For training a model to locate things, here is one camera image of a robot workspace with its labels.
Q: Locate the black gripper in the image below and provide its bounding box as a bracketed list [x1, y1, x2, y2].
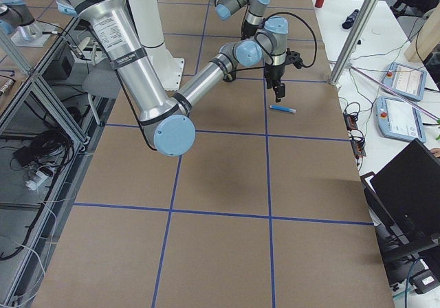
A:
[264, 64, 285, 102]

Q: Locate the blue marker pen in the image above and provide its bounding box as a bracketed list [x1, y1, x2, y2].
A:
[269, 104, 296, 114]

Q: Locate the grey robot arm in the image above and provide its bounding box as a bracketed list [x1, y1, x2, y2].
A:
[210, 0, 271, 39]
[57, 0, 288, 156]

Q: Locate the folded dark umbrella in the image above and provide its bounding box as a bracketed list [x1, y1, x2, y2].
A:
[341, 9, 360, 30]

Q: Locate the brown paper table cover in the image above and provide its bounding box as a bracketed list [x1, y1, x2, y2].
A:
[33, 0, 393, 307]

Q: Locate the blue teach pendant near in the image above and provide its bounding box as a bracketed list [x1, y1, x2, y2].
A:
[375, 96, 426, 143]

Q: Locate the blue teach pendant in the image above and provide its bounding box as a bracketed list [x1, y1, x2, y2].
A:
[382, 62, 427, 102]
[375, 96, 426, 143]

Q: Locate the blue teach pendant far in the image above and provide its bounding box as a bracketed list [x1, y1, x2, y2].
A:
[382, 62, 427, 102]

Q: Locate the black laptop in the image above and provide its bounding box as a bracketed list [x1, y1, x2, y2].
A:
[369, 137, 440, 237]

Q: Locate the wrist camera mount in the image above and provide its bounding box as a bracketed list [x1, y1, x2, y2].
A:
[285, 48, 305, 69]

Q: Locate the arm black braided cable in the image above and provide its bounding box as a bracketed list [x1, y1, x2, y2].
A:
[254, 11, 318, 69]

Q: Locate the aluminium frame post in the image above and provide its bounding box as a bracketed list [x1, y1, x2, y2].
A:
[328, 0, 379, 86]

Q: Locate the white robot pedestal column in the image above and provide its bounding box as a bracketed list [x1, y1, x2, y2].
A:
[128, 0, 185, 91]

